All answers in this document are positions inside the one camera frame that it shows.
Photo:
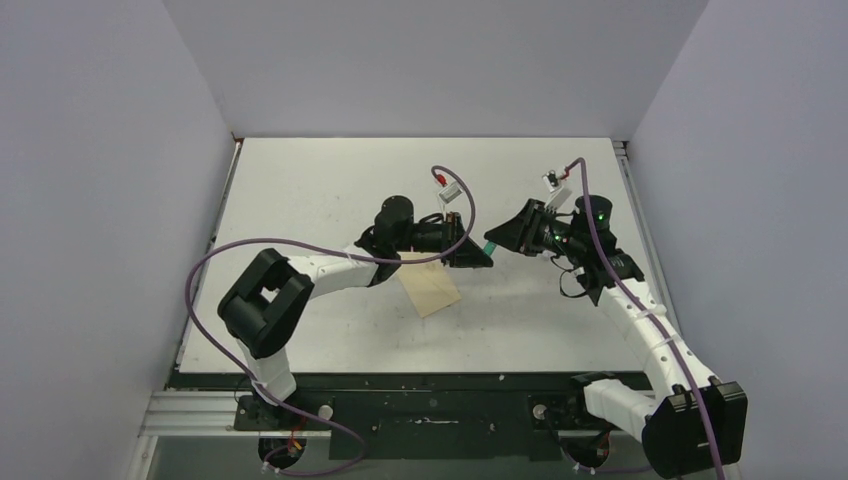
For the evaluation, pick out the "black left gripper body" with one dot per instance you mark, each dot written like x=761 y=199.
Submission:
x=436 y=237

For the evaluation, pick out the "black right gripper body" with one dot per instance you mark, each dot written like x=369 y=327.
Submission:
x=556 y=237

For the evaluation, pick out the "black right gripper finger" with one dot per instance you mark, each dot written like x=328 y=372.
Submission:
x=513 y=235
x=535 y=207

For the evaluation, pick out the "green white glue stick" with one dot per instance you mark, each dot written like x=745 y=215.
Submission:
x=489 y=248

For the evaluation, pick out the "cream paper envelope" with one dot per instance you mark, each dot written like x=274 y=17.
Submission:
x=429 y=287

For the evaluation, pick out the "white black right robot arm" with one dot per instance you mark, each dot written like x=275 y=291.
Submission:
x=693 y=421

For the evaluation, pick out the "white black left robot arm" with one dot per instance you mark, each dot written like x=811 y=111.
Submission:
x=264 y=306

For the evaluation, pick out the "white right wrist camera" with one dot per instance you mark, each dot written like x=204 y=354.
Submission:
x=558 y=187

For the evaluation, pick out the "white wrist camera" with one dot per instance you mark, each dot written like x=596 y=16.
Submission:
x=449 y=193
x=558 y=187

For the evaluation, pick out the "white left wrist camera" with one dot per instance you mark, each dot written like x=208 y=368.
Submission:
x=449 y=193

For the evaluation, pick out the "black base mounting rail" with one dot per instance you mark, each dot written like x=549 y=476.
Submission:
x=423 y=416

